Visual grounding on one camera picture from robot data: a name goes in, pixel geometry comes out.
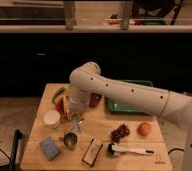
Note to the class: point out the bunch of dark grapes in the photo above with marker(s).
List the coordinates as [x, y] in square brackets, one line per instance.
[121, 132]

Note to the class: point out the blue sponge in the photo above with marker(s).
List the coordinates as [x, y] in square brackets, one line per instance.
[49, 148]

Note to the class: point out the black framed card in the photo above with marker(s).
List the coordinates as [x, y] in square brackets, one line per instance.
[92, 152]

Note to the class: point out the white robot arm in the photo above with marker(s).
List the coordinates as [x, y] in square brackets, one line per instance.
[174, 107]

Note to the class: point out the metal measuring cup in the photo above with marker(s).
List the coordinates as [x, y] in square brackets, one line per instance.
[69, 139]

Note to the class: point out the orange fruit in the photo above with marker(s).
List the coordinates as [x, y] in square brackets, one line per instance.
[144, 129]

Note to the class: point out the black stand left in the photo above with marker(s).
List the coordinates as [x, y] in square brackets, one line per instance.
[16, 138]

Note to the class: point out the dark red bowl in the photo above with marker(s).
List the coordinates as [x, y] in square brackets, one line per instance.
[94, 100]

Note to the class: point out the green plastic tray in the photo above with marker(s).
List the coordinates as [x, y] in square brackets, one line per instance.
[118, 108]

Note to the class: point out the green cucumber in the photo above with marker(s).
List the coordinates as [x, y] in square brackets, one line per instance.
[58, 92]

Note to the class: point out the orange bowl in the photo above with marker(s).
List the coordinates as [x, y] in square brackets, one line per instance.
[61, 105]

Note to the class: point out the white cup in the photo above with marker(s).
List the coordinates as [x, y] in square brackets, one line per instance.
[52, 119]

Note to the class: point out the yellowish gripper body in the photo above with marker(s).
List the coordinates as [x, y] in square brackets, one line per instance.
[71, 113]

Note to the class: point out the grey towel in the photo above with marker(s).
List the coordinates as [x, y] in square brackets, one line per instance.
[75, 123]

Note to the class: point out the white dish brush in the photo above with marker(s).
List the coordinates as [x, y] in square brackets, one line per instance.
[117, 150]

